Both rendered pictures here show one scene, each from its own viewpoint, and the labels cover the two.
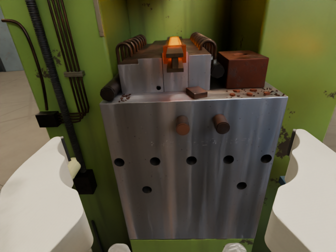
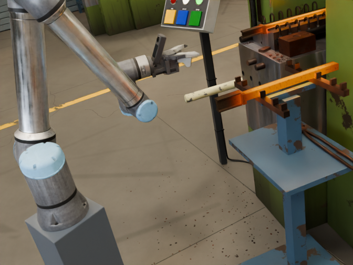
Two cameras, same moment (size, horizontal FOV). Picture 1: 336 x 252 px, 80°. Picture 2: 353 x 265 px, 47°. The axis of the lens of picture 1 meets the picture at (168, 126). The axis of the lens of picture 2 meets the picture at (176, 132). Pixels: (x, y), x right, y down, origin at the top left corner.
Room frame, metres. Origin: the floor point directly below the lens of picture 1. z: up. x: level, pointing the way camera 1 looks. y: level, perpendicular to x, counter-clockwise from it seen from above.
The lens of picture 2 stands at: (-0.45, -1.55, 1.50)
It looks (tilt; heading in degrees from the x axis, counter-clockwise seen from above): 28 degrees down; 75
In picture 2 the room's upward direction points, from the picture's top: 12 degrees counter-clockwise
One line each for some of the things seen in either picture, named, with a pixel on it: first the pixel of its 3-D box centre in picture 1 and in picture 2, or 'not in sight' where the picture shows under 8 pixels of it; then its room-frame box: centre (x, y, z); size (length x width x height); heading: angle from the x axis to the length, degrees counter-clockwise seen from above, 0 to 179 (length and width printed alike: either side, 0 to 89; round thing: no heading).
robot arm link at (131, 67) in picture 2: not in sight; (123, 73); (-0.19, 0.01, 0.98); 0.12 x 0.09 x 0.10; 177
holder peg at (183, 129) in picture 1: (182, 125); (251, 61); (0.36, -0.03, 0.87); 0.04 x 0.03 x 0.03; 177
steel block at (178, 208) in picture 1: (185, 130); (314, 81); (0.66, -0.07, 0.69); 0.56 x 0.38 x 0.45; 177
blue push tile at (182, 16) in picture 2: not in sight; (183, 17); (0.27, 0.52, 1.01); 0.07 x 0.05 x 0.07; 112
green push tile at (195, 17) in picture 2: not in sight; (196, 18); (0.31, 0.43, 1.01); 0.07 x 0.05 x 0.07; 112
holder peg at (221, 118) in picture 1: (220, 123); (259, 66); (0.36, -0.11, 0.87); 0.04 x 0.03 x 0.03; 177
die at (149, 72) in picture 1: (167, 57); (304, 24); (0.65, -0.01, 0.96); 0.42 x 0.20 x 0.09; 177
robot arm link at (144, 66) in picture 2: not in sight; (143, 67); (-0.11, 0.00, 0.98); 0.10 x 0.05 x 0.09; 87
